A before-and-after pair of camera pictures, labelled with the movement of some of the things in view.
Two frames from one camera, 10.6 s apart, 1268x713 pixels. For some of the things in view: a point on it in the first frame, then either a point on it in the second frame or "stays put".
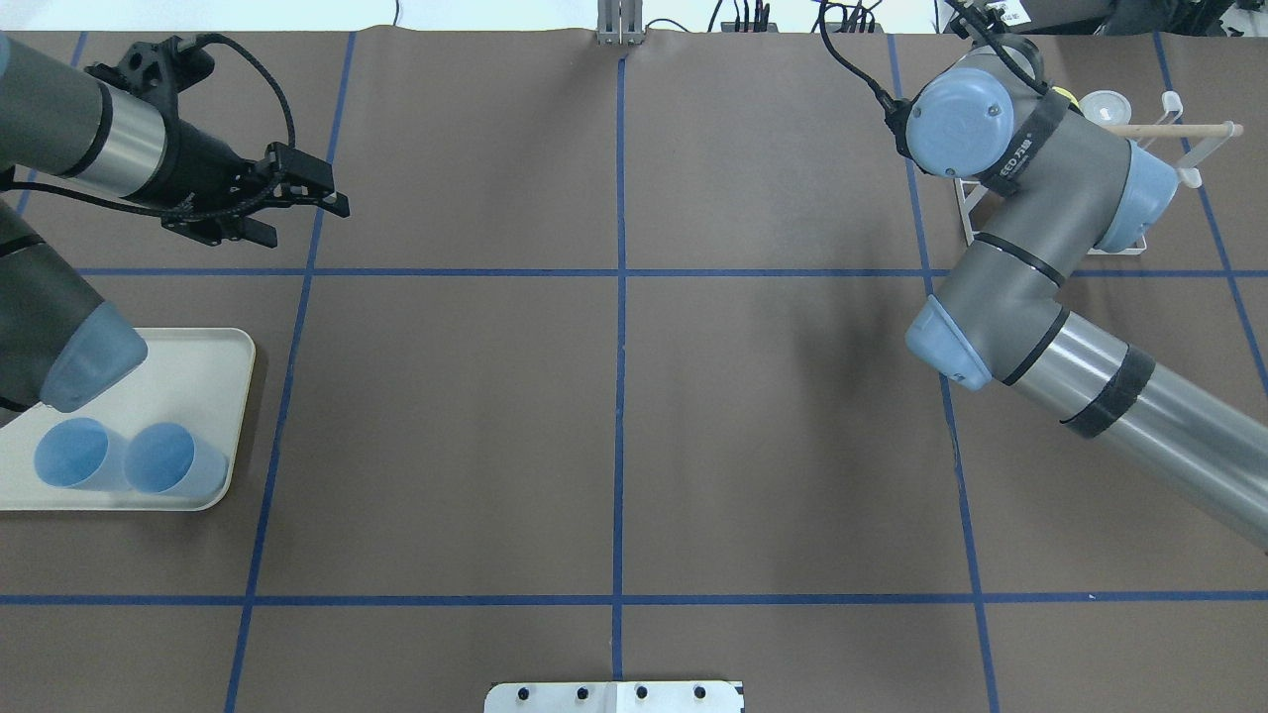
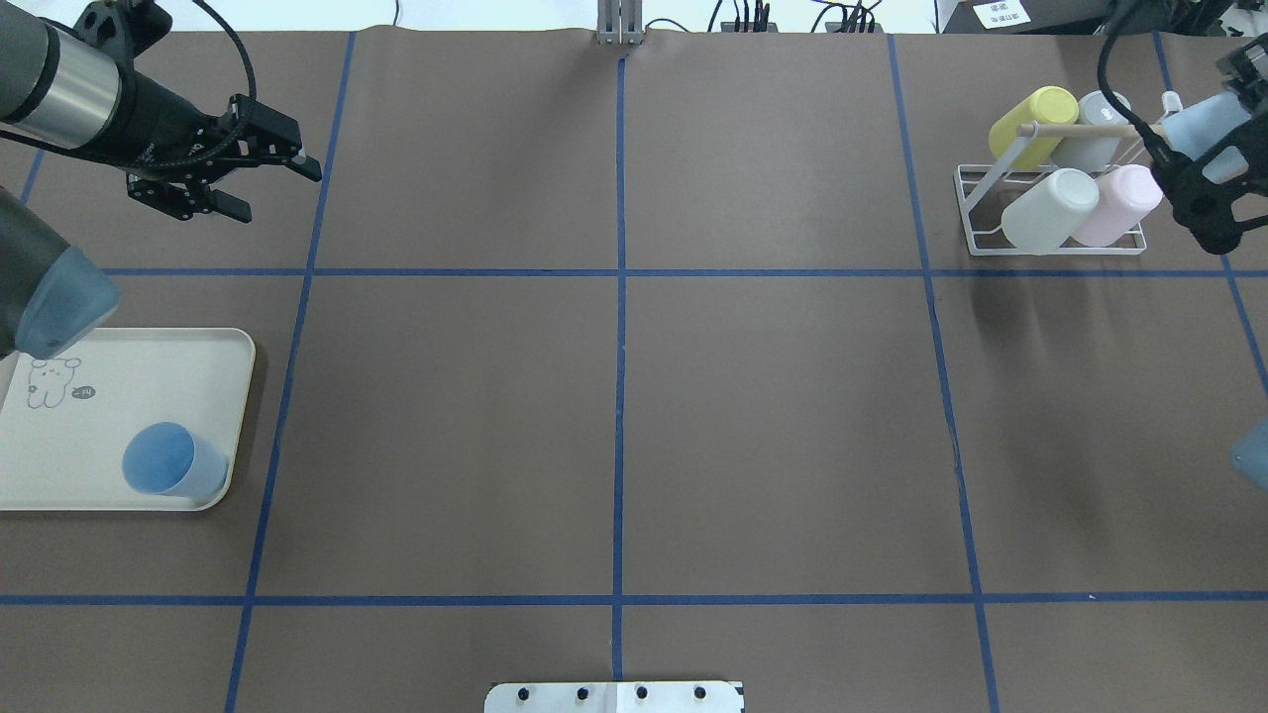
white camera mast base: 613,697 stays put
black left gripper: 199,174 to 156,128
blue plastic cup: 70,452 to 1194,129
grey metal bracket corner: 619,22 stays put
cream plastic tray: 197,377 stays put
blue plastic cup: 165,459 stays put
